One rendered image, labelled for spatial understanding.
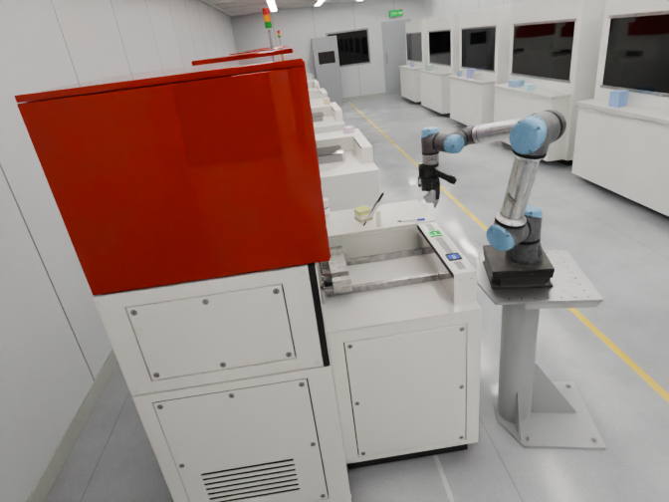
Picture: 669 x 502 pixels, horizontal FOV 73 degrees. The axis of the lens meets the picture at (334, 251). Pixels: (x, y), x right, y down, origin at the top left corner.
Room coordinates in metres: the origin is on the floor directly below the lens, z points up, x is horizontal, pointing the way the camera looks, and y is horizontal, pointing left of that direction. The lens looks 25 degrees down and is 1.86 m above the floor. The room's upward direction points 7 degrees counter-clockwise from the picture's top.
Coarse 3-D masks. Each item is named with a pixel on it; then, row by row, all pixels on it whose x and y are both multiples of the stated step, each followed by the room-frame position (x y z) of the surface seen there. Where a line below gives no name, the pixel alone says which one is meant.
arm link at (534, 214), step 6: (528, 210) 1.68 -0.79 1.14; (534, 210) 1.68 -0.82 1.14; (540, 210) 1.68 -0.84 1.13; (528, 216) 1.66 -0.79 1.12; (534, 216) 1.66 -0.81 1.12; (540, 216) 1.67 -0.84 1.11; (528, 222) 1.64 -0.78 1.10; (534, 222) 1.66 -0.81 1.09; (540, 222) 1.67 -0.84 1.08; (534, 228) 1.65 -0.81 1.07; (540, 228) 1.68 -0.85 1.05; (534, 234) 1.66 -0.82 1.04; (540, 234) 1.68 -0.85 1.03; (528, 240) 1.67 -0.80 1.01; (534, 240) 1.66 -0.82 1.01
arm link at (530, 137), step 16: (544, 112) 1.58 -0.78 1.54; (512, 128) 1.56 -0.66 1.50; (528, 128) 1.51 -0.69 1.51; (544, 128) 1.49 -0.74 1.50; (560, 128) 1.55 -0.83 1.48; (512, 144) 1.55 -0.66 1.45; (528, 144) 1.50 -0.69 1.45; (544, 144) 1.50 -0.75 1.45; (528, 160) 1.53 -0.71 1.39; (512, 176) 1.58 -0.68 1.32; (528, 176) 1.54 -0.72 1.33; (512, 192) 1.58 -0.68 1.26; (528, 192) 1.56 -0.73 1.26; (512, 208) 1.58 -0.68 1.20; (496, 224) 1.62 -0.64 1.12; (512, 224) 1.57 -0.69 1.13; (496, 240) 1.61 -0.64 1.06; (512, 240) 1.57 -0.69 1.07
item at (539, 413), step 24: (504, 312) 1.72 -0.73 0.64; (528, 312) 1.65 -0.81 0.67; (504, 336) 1.71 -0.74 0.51; (528, 336) 1.65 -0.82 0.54; (504, 360) 1.70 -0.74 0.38; (528, 360) 1.65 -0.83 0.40; (504, 384) 1.69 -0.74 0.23; (528, 384) 1.65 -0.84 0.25; (552, 384) 1.68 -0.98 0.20; (504, 408) 1.68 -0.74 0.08; (528, 408) 1.66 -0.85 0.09; (552, 408) 1.68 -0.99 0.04; (576, 408) 1.69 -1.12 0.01; (528, 432) 1.58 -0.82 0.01; (552, 432) 1.56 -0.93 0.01; (576, 432) 1.54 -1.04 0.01
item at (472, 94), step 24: (480, 24) 8.58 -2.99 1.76; (504, 24) 7.82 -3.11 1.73; (480, 48) 8.55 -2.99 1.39; (504, 48) 7.82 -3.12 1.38; (480, 72) 8.54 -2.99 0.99; (504, 72) 7.82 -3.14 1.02; (456, 96) 9.15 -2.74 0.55; (480, 96) 7.96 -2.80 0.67; (456, 120) 9.15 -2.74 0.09; (480, 120) 7.93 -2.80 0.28
